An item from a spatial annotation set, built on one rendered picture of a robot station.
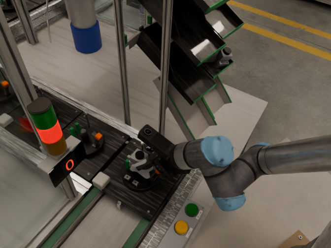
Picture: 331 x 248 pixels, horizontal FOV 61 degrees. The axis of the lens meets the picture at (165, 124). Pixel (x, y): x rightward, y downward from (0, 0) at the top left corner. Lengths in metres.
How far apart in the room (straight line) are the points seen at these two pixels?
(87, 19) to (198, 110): 0.83
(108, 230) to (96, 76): 0.86
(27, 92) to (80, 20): 1.03
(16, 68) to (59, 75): 1.02
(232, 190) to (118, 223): 0.44
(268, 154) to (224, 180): 0.13
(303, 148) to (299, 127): 2.08
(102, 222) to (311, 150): 0.68
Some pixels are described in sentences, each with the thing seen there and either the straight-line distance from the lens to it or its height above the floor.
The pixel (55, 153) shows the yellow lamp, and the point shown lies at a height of 1.27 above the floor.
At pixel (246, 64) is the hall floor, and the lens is 3.24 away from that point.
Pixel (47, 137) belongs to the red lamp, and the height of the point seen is 1.34.
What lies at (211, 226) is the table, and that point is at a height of 0.86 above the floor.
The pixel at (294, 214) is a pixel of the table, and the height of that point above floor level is 0.86.
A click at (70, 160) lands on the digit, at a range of 0.79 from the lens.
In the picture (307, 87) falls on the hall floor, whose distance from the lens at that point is 3.21.
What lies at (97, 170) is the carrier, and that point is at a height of 0.97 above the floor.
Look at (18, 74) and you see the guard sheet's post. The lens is 0.62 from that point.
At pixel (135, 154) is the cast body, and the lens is 0.92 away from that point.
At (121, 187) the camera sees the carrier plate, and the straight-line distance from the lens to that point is 1.01.
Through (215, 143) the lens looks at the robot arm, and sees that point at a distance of 0.67.
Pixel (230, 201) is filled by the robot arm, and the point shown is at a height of 1.21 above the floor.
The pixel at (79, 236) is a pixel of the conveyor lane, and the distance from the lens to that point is 1.02.
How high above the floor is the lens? 1.85
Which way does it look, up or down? 49 degrees down
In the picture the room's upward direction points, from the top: 4 degrees clockwise
